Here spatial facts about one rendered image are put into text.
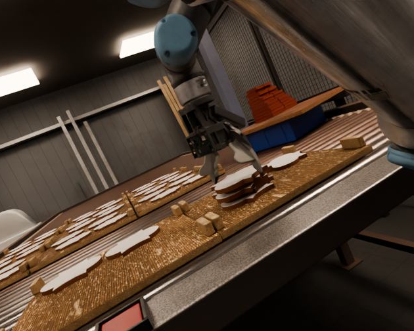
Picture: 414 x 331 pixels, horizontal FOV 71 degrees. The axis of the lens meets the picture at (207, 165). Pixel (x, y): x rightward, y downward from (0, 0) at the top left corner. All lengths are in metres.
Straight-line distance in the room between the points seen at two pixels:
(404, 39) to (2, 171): 6.32
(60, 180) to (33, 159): 0.62
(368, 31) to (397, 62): 0.04
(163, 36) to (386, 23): 0.36
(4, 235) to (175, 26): 5.22
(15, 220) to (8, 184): 1.05
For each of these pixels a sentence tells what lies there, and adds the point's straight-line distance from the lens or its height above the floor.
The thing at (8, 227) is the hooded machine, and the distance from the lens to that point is 5.56.
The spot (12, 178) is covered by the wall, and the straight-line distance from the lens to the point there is 6.37.
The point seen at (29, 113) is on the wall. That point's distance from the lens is 6.45.
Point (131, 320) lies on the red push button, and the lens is 0.46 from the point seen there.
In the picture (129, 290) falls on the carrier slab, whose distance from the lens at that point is 0.55.
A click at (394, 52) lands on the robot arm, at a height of 1.12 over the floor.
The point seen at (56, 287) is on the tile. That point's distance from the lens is 0.76.
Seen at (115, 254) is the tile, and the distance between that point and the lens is 0.75.
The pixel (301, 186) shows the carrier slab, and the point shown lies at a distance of 0.64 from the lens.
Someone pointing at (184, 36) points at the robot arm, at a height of 1.28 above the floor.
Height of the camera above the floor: 1.12
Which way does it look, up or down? 6 degrees down
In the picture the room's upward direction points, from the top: 25 degrees counter-clockwise
